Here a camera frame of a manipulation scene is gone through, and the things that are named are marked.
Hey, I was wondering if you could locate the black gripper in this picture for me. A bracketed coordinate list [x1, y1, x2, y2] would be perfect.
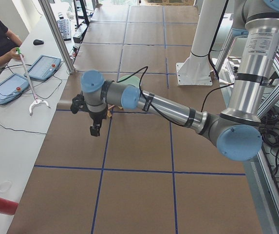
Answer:
[89, 110, 106, 137]

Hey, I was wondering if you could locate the light green round plate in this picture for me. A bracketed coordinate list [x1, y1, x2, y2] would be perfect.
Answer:
[117, 75, 140, 89]

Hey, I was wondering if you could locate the wooden dish rack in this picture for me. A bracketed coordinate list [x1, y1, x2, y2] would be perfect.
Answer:
[107, 105, 123, 118]

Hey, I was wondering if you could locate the white reacher grabber tool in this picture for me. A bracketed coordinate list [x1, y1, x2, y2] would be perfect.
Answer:
[16, 47, 51, 116]

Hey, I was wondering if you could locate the far blue teach pendant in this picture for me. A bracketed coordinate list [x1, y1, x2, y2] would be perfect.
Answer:
[28, 55, 61, 81]

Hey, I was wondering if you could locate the blue teach pendant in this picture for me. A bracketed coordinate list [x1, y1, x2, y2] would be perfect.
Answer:
[0, 73, 29, 104]
[28, 55, 61, 81]

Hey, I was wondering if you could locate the near blue teach pendant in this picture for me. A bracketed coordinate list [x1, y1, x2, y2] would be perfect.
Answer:
[0, 73, 29, 104]

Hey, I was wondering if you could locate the black computer mouse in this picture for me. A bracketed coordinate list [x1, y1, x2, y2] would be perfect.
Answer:
[33, 39, 44, 46]

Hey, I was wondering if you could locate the black keyboard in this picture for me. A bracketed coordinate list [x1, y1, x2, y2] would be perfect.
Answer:
[56, 19, 71, 41]

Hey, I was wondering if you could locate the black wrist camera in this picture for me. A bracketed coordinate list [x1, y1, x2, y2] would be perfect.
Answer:
[70, 94, 86, 114]

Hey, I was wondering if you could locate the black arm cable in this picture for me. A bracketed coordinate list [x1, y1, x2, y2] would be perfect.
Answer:
[116, 66, 235, 126]

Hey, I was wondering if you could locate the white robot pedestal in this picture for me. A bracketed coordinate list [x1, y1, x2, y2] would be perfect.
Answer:
[176, 0, 228, 86]

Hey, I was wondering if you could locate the aluminium frame post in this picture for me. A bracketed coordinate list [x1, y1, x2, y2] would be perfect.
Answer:
[38, 0, 75, 74]

